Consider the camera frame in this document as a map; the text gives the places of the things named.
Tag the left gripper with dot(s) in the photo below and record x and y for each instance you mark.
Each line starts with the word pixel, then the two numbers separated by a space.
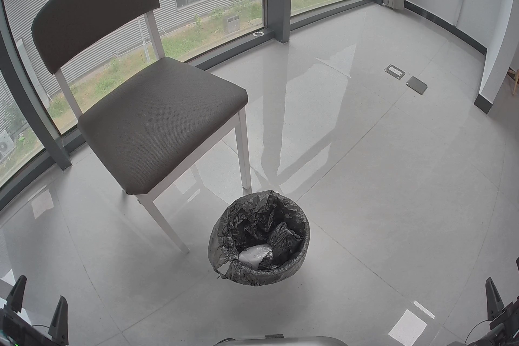
pixel 16 332

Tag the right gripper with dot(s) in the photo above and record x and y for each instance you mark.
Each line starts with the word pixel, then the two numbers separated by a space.
pixel 509 330

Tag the black plastic bag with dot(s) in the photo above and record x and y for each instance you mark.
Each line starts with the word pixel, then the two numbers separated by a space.
pixel 227 222

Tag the white wrapper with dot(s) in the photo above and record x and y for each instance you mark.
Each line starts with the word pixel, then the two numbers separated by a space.
pixel 255 254

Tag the black plastic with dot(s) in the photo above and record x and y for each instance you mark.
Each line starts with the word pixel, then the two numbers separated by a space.
pixel 286 241

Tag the grey chair with white legs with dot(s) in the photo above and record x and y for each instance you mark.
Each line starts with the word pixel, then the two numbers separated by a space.
pixel 162 121

